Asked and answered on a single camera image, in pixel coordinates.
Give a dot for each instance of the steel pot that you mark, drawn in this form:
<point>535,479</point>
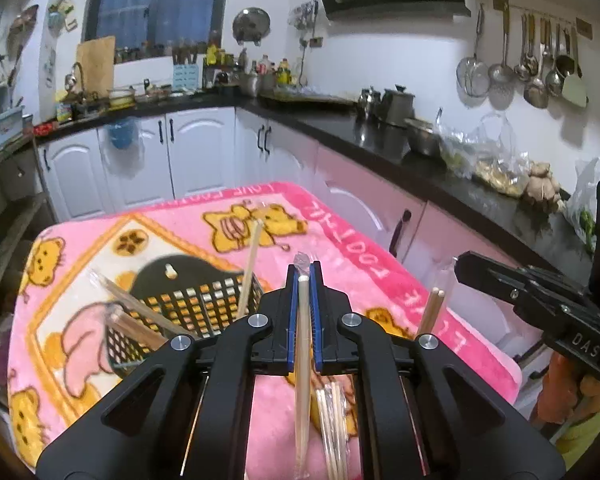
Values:
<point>250,85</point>

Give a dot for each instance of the pile of wooden chopsticks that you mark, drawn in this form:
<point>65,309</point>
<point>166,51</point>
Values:
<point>332,430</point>

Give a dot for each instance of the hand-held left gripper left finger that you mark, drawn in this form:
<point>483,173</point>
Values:
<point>292,320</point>

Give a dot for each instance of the yellow green cloth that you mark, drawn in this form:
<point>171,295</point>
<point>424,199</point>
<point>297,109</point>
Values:
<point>590,435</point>

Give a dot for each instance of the white base cabinets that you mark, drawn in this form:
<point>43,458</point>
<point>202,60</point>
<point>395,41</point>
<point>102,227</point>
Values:
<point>200,150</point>

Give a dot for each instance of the hanging steel strainer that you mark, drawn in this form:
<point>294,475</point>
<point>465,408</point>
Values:
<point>22,27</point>

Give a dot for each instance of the steel pot lid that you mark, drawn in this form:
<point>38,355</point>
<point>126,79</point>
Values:
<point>251,24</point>

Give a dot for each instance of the small steel kettle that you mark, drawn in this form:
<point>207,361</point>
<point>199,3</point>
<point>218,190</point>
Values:
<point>368,104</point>

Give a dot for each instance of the clear plastic bag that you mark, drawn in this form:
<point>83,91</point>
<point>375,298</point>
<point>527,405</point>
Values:
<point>490,160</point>

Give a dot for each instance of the wall outlet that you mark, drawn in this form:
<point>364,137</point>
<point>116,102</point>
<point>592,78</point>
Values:
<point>316,42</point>

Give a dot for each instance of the pink printed blanket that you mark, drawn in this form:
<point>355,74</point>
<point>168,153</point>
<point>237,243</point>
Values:
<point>340,240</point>

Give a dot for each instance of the blue hanging basket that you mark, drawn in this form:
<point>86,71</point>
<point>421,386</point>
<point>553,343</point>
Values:
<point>122,134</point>

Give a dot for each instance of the plastic bag with greens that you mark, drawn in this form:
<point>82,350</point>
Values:
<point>585,210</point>

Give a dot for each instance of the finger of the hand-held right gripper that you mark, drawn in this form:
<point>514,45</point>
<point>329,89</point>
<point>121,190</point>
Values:
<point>520,276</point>
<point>530,305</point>

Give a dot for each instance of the yellow bottle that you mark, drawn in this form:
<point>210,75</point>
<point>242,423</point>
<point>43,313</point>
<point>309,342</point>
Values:
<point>284,72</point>

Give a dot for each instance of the wooden chopstick pair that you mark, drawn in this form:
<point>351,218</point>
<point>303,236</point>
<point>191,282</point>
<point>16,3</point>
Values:
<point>304,340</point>

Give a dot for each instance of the dark framed window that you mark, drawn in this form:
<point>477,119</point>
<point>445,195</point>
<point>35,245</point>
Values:
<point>155,5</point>

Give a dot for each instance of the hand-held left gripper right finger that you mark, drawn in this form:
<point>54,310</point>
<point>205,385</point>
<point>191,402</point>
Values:
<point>317,320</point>

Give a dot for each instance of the yellow rimmed bowl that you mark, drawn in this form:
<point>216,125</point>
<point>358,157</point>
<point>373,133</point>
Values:
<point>121,99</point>

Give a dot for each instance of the steel faucet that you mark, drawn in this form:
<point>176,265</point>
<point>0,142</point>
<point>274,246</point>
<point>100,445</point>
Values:
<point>72,80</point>

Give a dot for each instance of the wooden cutting board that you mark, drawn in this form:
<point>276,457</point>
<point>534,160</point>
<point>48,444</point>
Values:
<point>96,62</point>

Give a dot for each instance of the row of hanging ladles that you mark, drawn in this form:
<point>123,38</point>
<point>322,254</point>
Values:
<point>535,90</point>

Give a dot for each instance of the black countertop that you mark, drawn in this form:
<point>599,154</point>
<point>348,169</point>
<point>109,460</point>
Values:
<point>360,140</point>

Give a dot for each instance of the blue plastic box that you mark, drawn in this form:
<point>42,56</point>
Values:
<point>0,132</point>

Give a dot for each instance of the blue knife block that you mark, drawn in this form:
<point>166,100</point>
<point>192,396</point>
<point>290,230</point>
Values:
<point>186,77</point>

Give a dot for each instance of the metal shelf rack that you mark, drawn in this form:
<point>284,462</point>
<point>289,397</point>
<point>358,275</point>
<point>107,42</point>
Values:
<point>15,220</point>

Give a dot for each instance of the large steel kettle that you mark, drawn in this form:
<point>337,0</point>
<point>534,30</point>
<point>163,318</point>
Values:
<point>397,107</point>

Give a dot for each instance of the person's right hand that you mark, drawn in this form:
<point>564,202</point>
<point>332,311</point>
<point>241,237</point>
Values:
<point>560,390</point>

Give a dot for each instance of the dark perforated utensil holder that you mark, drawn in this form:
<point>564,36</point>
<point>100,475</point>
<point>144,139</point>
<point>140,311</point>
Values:
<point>205,267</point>

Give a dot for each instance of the steel bowl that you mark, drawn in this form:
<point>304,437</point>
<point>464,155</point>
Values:
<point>422,140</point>

